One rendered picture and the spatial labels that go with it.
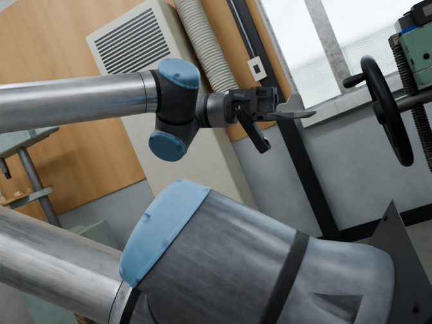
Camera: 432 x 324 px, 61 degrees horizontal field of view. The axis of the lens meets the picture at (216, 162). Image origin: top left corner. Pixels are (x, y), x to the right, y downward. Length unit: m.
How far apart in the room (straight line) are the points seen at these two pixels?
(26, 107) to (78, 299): 0.34
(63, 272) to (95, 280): 0.05
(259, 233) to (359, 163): 1.96
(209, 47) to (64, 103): 1.59
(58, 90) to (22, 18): 2.45
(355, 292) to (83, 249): 0.40
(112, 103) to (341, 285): 0.52
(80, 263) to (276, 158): 1.87
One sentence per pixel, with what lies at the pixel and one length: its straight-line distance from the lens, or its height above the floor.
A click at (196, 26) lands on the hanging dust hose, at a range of 2.26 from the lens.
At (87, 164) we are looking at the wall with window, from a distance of 2.85.
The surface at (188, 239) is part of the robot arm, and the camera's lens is 0.39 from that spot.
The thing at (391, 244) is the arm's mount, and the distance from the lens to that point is 0.46.
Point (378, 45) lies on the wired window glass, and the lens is 2.41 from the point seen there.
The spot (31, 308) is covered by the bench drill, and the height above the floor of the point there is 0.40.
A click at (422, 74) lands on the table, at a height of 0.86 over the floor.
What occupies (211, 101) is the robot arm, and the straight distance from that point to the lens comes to 0.91.
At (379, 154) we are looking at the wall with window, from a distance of 2.35.
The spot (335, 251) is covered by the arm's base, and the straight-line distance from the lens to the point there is 0.42.
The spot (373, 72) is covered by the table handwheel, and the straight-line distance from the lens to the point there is 0.88.
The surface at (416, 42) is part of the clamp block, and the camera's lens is 0.95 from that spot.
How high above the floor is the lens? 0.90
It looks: 3 degrees down
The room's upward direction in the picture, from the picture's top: 23 degrees counter-clockwise
